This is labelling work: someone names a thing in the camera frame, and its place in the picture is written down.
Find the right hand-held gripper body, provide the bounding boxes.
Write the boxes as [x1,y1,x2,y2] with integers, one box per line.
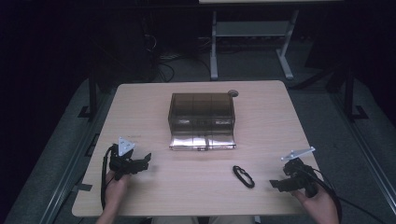
[280,146,319,199]

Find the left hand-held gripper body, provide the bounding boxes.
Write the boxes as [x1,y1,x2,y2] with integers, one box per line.
[107,136,145,182]

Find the black hair tie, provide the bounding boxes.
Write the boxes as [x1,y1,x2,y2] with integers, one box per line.
[232,164,256,189]

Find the brown transparent storage box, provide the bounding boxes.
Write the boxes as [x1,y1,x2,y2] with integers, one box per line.
[167,92,237,152]

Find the person's left hand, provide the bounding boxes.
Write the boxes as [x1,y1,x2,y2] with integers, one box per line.
[103,170,133,213]

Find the person's right hand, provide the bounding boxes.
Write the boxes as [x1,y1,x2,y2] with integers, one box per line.
[290,184,341,224]

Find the grey tape strip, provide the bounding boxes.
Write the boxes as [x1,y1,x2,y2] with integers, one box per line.
[72,183,93,192]

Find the black metal stand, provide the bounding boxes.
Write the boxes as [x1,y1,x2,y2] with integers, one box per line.
[341,62,370,123]
[77,63,101,121]

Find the person's legs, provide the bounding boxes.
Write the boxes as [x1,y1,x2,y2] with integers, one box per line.
[150,215,257,224]

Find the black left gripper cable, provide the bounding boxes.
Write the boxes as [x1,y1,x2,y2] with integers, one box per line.
[100,145,115,211]

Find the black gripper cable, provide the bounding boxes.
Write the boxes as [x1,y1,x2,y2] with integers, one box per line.
[305,164,389,224]
[100,145,115,211]

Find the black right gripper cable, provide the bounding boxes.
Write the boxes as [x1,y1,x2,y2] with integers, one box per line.
[305,164,389,224]

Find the metal floor rail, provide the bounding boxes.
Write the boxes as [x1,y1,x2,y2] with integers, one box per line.
[38,90,114,224]
[328,91,396,217]

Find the black floor cables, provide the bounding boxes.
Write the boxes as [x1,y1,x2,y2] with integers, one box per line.
[140,15,213,84]

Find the white metal table frame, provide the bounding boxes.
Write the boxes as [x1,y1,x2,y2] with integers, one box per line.
[209,8,300,81]

